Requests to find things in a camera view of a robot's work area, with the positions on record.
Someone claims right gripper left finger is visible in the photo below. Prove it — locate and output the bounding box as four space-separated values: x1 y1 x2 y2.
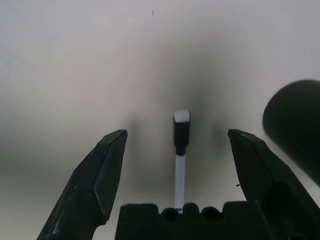
37 129 129 240

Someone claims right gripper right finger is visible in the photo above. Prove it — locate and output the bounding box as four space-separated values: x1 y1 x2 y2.
227 128 320 240

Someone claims black-capped white marker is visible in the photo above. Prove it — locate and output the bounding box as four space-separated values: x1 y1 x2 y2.
171 109 191 210

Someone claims black cup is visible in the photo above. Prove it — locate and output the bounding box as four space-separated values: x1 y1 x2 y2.
262 79 320 188

